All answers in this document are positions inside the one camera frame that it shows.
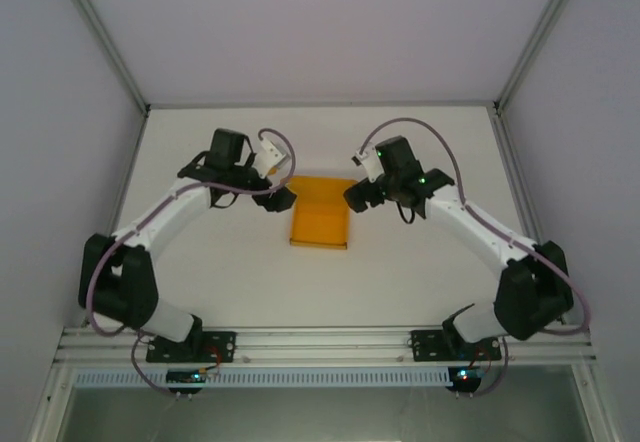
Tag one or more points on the left circuit board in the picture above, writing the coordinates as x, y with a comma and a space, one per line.
190, 376

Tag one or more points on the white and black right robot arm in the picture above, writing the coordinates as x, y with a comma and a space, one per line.
475, 232

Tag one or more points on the circuit board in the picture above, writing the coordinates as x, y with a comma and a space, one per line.
190, 376
467, 374

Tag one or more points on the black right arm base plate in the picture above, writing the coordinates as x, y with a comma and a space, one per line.
425, 344

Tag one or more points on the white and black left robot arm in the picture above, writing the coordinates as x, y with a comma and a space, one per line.
160, 217

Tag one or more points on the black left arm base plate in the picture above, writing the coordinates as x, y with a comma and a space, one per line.
220, 346

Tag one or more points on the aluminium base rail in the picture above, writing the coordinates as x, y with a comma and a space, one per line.
320, 344

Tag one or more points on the aluminium table side rail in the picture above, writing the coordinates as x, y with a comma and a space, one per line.
520, 187
125, 182

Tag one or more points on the right circuit board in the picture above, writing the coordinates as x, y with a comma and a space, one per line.
467, 374

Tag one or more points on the orange paper box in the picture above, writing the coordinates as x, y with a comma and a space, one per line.
320, 222

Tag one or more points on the aluminium frame post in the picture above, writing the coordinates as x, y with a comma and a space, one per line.
540, 32
100, 37

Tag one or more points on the aluminium table back rail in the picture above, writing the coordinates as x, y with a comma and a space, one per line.
320, 105

